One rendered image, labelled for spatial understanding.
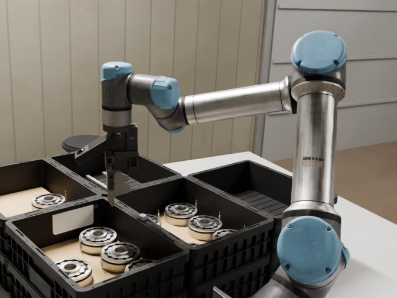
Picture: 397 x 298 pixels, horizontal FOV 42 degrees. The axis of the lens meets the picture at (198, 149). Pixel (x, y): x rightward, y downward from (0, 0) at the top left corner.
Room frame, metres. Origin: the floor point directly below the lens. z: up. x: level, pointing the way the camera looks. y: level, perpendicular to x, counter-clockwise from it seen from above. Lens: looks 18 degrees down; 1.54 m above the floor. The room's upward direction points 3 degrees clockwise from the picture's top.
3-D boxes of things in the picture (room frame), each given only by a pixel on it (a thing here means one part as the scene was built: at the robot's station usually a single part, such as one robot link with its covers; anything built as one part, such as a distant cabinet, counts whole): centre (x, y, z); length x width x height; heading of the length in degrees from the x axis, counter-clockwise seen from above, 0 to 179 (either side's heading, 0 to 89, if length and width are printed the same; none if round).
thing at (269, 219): (1.35, 0.02, 0.92); 0.40 x 0.30 x 0.02; 42
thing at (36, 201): (1.50, 0.46, 0.86); 0.10 x 0.10 x 0.01
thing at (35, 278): (1.15, 0.24, 0.87); 0.40 x 0.30 x 0.11; 42
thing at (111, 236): (1.28, 0.26, 0.86); 0.10 x 0.10 x 0.01
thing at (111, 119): (1.27, 0.21, 1.20); 0.08 x 0.08 x 0.05
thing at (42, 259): (1.15, 0.24, 0.92); 0.40 x 0.30 x 0.02; 42
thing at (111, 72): (1.27, 0.21, 1.28); 0.09 x 0.08 x 0.11; 71
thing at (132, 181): (1.65, 0.29, 0.87); 0.40 x 0.30 x 0.11; 42
